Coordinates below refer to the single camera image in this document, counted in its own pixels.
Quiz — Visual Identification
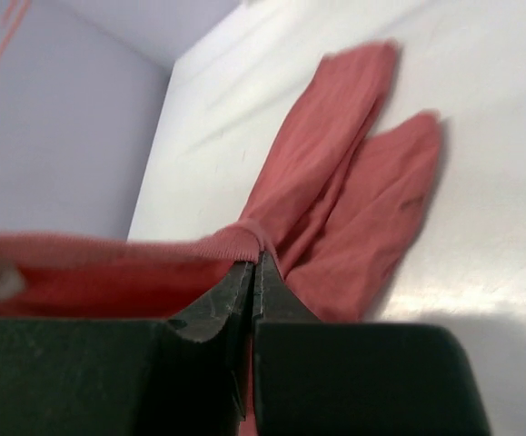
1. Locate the pink wire hanger near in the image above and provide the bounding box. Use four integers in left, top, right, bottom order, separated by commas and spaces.
0, 0, 32, 60

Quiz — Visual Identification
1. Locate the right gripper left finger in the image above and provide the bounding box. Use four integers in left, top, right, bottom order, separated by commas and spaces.
0, 263, 253, 435

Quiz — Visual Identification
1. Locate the red t shirt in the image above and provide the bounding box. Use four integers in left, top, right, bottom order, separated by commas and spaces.
0, 40, 442, 436

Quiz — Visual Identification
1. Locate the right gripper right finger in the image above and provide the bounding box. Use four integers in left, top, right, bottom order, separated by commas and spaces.
253, 253, 491, 435

